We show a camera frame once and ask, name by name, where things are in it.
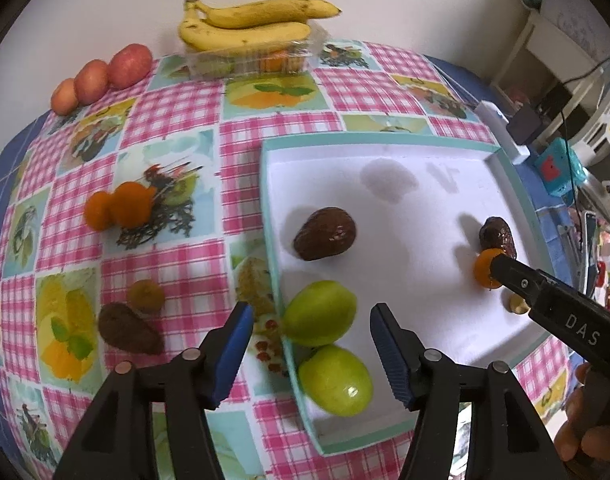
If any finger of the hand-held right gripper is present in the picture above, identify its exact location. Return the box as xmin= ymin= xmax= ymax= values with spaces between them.
xmin=490 ymin=252 xmax=551 ymax=302

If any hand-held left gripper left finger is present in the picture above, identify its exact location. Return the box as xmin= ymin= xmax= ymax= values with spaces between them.
xmin=52 ymin=301 xmax=256 ymax=480

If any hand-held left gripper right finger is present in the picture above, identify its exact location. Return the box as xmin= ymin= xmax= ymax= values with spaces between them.
xmin=369 ymin=303 xmax=568 ymax=480

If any dark brown avocado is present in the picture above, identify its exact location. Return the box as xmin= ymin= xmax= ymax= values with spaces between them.
xmin=292 ymin=206 xmax=357 ymax=262
xmin=479 ymin=216 xmax=516 ymax=260
xmin=98 ymin=302 xmax=165 ymax=356

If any white tray with teal rim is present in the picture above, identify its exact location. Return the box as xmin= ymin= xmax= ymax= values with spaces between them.
xmin=260 ymin=132 xmax=558 ymax=456

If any person's right hand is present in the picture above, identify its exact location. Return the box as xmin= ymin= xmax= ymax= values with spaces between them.
xmin=555 ymin=361 xmax=610 ymax=463

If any grey metal tool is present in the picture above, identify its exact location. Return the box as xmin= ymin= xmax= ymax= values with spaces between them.
xmin=558 ymin=220 xmax=586 ymax=281

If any black smartphone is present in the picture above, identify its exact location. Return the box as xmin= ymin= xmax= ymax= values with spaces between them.
xmin=582 ymin=210 xmax=601 ymax=301

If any teal toy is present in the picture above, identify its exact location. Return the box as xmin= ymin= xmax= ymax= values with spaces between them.
xmin=532 ymin=140 xmax=588 ymax=196

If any black charger adapter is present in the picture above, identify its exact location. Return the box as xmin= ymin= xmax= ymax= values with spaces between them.
xmin=505 ymin=102 xmax=543 ymax=146

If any pink checked fruit-print tablecloth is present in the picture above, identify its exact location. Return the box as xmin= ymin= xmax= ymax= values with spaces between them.
xmin=0 ymin=40 xmax=576 ymax=480

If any white furniture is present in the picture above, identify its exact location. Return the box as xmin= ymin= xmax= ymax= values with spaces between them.
xmin=490 ymin=10 xmax=610 ymax=166

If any clear plastic container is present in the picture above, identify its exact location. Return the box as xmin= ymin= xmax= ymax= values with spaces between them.
xmin=185 ymin=27 xmax=328 ymax=80

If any medium red apple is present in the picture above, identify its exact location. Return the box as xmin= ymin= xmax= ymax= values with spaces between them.
xmin=74 ymin=59 xmax=109 ymax=106

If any small pale orange apple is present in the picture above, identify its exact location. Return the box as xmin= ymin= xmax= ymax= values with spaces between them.
xmin=51 ymin=78 xmax=78 ymax=116

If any short yellow banana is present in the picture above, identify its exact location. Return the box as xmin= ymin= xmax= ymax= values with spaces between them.
xmin=179 ymin=5 xmax=312 ymax=52

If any long yellow banana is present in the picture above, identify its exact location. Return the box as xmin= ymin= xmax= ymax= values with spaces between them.
xmin=185 ymin=0 xmax=342 ymax=30

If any black cable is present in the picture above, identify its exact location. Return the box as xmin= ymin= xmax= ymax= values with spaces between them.
xmin=555 ymin=50 xmax=610 ymax=86

